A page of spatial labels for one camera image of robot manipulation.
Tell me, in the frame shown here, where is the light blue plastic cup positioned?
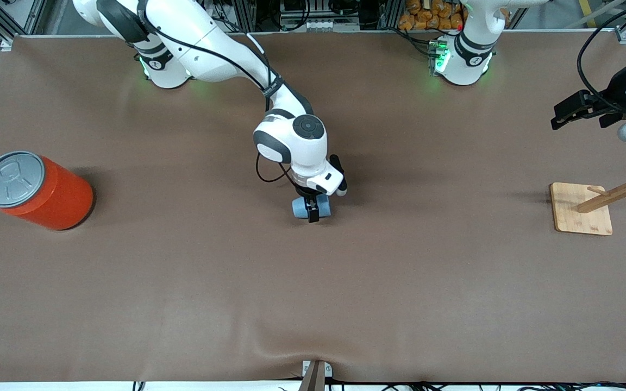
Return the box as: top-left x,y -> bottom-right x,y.
291,194 -> 331,220

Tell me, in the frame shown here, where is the brown table cover sheet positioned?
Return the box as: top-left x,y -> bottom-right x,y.
0,30 -> 626,383

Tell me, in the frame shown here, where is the wooden mug tree stand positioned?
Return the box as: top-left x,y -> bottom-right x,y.
550,146 -> 626,236

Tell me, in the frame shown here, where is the white power strip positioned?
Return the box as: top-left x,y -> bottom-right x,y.
280,19 -> 360,32

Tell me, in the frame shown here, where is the orange packaged snacks pile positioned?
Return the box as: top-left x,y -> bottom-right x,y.
399,0 -> 467,31

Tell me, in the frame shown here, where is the orange can with grey lid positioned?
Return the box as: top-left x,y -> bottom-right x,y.
0,151 -> 95,231

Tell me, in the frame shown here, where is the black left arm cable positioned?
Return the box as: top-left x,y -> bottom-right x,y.
577,0 -> 626,112

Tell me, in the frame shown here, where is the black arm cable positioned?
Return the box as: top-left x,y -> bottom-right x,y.
577,0 -> 626,112
138,0 -> 295,184

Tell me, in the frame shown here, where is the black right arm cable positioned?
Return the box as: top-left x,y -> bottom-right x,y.
138,0 -> 295,184

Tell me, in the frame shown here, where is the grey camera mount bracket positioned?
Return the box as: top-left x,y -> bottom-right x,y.
298,360 -> 333,391

